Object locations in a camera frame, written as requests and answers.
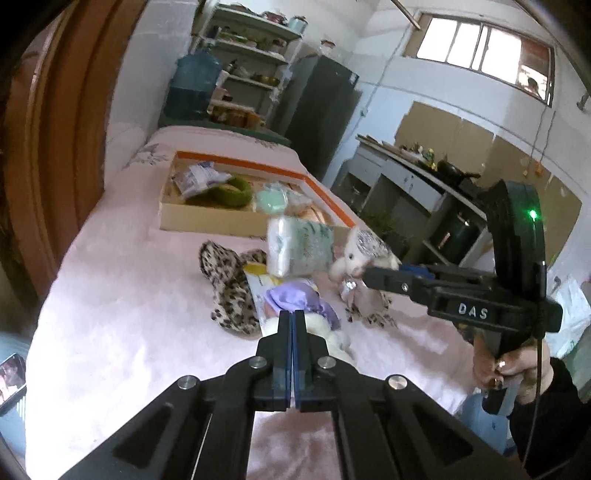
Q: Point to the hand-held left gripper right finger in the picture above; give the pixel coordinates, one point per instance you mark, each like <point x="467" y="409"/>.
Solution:
<point x="304" y="369"/>

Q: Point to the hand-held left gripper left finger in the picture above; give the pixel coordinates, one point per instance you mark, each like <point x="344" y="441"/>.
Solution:
<point x="281" y="360"/>

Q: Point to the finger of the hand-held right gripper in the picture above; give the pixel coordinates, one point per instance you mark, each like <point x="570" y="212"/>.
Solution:
<point x="392" y="284"/>
<point x="418" y="270"/>

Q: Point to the white plush bear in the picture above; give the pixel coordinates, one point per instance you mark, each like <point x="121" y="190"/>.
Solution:
<point x="334" y="339"/>

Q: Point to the cream plush bear leopard feet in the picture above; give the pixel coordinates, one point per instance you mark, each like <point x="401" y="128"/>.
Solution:
<point x="355" y="256"/>

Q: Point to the packaged doll with purple hat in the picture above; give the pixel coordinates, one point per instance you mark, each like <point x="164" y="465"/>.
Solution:
<point x="295" y="300"/>

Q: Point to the leopard print scrunchie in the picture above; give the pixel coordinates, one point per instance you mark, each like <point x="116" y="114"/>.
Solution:
<point x="228" y="286"/>

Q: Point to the mint green powder puff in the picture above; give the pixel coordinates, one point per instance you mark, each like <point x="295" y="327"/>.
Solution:
<point x="271" y="203"/>

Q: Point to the shallow orange rimmed cardboard box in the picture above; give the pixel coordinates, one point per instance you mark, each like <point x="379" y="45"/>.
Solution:
<point x="207" y="221"/>

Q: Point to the white blue plastic packet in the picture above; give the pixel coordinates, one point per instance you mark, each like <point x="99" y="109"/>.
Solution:
<point x="198" y="177"/>

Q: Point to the person's right forearm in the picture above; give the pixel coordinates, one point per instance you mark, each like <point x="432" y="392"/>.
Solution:
<point x="563" y="415"/>

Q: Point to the person's right hand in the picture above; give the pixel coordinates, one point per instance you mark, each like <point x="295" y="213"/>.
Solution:
<point x="535" y="378"/>

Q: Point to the dark green pot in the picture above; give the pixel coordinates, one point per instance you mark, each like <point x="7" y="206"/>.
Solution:
<point x="455" y="235"/>

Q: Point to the cardboard sheet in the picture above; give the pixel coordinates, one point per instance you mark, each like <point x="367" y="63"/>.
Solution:
<point x="429" y="124"/>
<point x="554" y="203"/>
<point x="475" y="136"/>

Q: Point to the potted plant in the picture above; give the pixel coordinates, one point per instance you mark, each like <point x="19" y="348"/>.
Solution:
<point x="383" y="226"/>

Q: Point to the white plastic bag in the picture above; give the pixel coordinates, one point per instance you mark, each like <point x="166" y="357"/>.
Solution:
<point x="572" y="304"/>

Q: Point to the grey kitchen counter cabinet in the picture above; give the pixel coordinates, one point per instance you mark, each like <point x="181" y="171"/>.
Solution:
<point x="401" y="177"/>

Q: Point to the black wok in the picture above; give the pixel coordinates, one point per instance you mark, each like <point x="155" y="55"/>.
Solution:
<point x="450" y="171"/>

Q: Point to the dark refrigerator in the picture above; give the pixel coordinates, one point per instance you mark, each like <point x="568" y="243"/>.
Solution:
<point x="318" y="115"/>

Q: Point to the green low table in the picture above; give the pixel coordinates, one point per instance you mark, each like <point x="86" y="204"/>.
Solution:
<point x="272" y="136"/>

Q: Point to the window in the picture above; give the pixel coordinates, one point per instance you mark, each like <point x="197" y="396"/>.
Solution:
<point x="461" y="41"/>

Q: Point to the amber glass jar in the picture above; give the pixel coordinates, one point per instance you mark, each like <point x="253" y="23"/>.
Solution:
<point x="239" y="117"/>
<point x="220" y="113"/>
<point x="257" y="122"/>

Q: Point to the white ribbed appliance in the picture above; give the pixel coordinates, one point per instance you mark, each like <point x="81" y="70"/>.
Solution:
<point x="21" y="429"/>

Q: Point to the smartphone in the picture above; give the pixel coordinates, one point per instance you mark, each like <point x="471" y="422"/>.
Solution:
<point x="11" y="376"/>

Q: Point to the metal shelf rack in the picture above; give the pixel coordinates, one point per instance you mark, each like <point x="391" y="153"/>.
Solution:
<point x="251" y="48"/>

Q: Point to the teal pot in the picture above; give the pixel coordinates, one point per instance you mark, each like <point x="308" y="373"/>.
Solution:
<point x="298" y="23"/>

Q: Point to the blue water jug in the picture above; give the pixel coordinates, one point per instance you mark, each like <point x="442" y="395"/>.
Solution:
<point x="194" y="87"/>

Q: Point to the brown wooden door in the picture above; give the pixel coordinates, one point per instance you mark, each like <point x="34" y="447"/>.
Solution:
<point x="60" y="138"/>

